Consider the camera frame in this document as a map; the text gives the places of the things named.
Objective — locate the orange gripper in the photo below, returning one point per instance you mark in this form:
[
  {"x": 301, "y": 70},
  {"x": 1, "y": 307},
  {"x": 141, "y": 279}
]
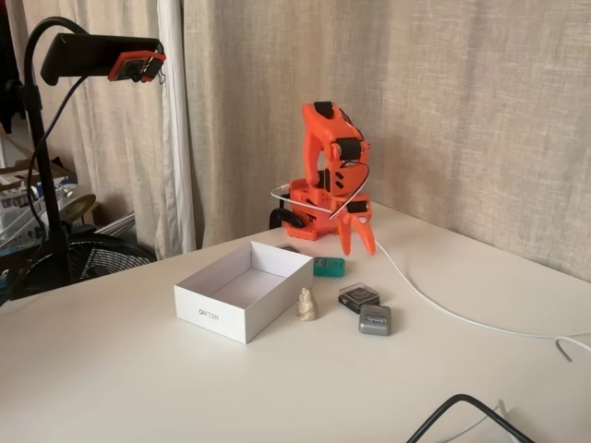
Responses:
[{"x": 355, "y": 220}]

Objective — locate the green cube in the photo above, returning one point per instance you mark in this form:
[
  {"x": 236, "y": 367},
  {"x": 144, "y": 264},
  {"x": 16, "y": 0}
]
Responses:
[{"x": 329, "y": 268}]

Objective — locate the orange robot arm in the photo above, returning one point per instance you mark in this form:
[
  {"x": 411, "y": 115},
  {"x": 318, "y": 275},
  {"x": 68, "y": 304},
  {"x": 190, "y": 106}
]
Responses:
[{"x": 314, "y": 134}]

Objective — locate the white cardboard box bin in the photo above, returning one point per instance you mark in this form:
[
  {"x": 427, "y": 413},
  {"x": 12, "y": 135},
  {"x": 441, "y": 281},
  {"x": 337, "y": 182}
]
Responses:
[{"x": 212, "y": 309}]

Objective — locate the black clear-lid small case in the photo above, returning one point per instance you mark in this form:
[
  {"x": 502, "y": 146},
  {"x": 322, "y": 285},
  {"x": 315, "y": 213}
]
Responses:
[
  {"x": 290, "y": 248},
  {"x": 359, "y": 297}
]

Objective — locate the black table clamp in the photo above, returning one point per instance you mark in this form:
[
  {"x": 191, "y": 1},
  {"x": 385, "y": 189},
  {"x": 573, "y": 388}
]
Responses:
[{"x": 284, "y": 216}]

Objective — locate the beige bear figurine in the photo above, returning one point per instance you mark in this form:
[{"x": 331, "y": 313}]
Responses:
[{"x": 307, "y": 307}]

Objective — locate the grey small case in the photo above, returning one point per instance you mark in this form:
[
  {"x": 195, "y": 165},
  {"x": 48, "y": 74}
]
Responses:
[{"x": 375, "y": 320}]

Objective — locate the beige linen curtain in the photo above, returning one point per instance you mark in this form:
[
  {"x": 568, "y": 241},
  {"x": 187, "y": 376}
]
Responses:
[{"x": 415, "y": 92}]

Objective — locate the black floor fan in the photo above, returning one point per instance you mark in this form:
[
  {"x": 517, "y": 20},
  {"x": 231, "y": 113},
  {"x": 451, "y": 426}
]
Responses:
[{"x": 106, "y": 256}]

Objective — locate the olive round lamp head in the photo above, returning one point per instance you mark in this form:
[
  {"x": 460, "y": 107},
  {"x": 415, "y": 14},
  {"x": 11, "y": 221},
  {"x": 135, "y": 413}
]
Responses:
[{"x": 78, "y": 205}]

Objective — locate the black gooseneck stand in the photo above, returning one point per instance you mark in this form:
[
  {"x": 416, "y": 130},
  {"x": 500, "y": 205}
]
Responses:
[{"x": 48, "y": 184}]

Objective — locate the brown cardboard box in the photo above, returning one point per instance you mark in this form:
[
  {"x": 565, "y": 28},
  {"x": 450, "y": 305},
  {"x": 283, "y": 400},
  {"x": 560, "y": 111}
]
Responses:
[{"x": 18, "y": 177}]

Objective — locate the black camera stand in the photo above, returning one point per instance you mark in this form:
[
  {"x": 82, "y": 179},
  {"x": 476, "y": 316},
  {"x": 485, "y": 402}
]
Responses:
[{"x": 138, "y": 138}]

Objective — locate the orange camera module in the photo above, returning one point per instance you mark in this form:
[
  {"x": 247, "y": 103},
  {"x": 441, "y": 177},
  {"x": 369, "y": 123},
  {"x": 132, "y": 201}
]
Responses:
[{"x": 134, "y": 67}]

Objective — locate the black camera holder bar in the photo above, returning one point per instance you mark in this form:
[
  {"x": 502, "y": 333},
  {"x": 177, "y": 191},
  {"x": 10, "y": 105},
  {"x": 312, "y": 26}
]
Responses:
[{"x": 83, "y": 51}]

